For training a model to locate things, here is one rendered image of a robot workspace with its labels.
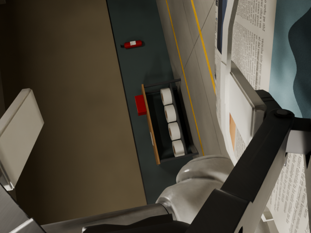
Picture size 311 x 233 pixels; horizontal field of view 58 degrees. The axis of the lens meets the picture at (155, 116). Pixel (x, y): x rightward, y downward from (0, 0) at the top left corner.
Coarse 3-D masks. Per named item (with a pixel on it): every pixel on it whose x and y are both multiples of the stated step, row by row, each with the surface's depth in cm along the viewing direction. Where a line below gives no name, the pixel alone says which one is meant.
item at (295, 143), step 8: (264, 96) 17; (272, 104) 16; (296, 120) 14; (304, 120) 14; (296, 128) 14; (304, 128) 14; (288, 136) 14; (296, 136) 14; (304, 136) 14; (288, 144) 14; (296, 144) 14; (304, 144) 14; (288, 152) 14; (296, 152) 14; (304, 152) 14
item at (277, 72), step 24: (264, 0) 20; (288, 0) 17; (264, 24) 21; (288, 24) 18; (264, 48) 21; (288, 48) 18; (264, 72) 22; (288, 72) 19; (288, 96) 19; (288, 168) 21; (288, 192) 21; (288, 216) 22
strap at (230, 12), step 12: (228, 0) 17; (228, 12) 17; (228, 24) 17; (228, 36) 17; (228, 48) 18; (228, 60) 18; (228, 72) 18; (228, 84) 19; (228, 96) 19; (228, 108) 20; (228, 120) 20; (228, 132) 21; (228, 144) 21; (264, 216) 26
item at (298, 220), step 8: (304, 176) 19; (304, 184) 19; (304, 192) 19; (304, 200) 20; (296, 208) 21; (304, 208) 20; (296, 216) 21; (304, 216) 20; (296, 224) 21; (304, 224) 20; (296, 232) 21; (304, 232) 20
